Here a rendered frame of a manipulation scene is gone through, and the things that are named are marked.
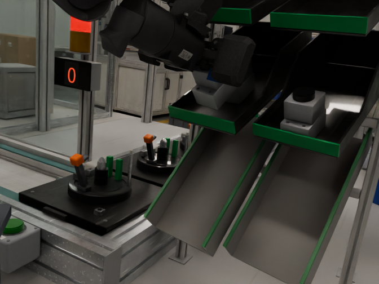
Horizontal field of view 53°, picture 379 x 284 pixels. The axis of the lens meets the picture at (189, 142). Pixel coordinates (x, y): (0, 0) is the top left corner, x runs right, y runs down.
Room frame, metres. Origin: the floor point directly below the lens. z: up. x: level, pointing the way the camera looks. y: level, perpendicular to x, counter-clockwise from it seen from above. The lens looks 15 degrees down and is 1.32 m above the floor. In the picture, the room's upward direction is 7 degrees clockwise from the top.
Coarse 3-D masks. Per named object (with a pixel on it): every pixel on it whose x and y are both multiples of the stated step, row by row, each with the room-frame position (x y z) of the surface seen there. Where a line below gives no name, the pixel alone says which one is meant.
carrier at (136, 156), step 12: (144, 144) 1.14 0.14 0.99; (156, 144) 1.15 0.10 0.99; (168, 144) 1.05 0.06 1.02; (144, 156) 1.02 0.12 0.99; (156, 156) 1.03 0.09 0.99; (168, 156) 1.04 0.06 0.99; (180, 156) 1.06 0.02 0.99; (132, 168) 0.96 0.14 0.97; (144, 168) 0.96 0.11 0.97; (156, 168) 0.94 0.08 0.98; (168, 168) 0.95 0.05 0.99; (144, 180) 0.89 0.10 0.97; (156, 180) 0.89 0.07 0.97
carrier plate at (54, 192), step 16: (32, 192) 0.74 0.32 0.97; (48, 192) 0.75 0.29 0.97; (64, 192) 0.76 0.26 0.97; (144, 192) 0.81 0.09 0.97; (64, 208) 0.68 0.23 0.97; (80, 208) 0.69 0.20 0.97; (112, 208) 0.71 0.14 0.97; (128, 208) 0.71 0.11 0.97; (144, 208) 0.73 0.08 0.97; (80, 224) 0.65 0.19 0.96; (96, 224) 0.64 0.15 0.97; (112, 224) 0.64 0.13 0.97
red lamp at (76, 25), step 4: (72, 20) 0.96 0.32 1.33; (76, 20) 0.95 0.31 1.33; (80, 20) 0.95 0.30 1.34; (72, 24) 0.96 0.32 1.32; (76, 24) 0.95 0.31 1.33; (80, 24) 0.95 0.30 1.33; (84, 24) 0.96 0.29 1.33; (88, 24) 0.96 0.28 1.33; (72, 28) 0.96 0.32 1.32; (76, 28) 0.95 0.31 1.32; (80, 28) 0.95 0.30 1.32; (84, 28) 0.96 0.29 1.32; (88, 28) 0.96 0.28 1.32
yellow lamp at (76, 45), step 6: (72, 36) 0.95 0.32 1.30; (78, 36) 0.95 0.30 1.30; (84, 36) 0.96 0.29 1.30; (90, 36) 0.98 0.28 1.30; (72, 42) 0.95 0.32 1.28; (78, 42) 0.95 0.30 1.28; (84, 42) 0.96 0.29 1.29; (72, 48) 0.95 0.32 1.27; (78, 48) 0.95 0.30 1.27; (84, 48) 0.96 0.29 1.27
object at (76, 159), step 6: (72, 156) 0.71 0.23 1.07; (78, 156) 0.71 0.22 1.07; (84, 156) 0.74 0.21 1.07; (72, 162) 0.71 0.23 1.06; (78, 162) 0.71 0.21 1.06; (78, 168) 0.72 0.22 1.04; (78, 174) 0.72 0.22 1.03; (84, 174) 0.73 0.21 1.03; (78, 180) 0.73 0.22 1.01; (84, 180) 0.73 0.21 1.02; (84, 186) 0.73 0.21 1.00
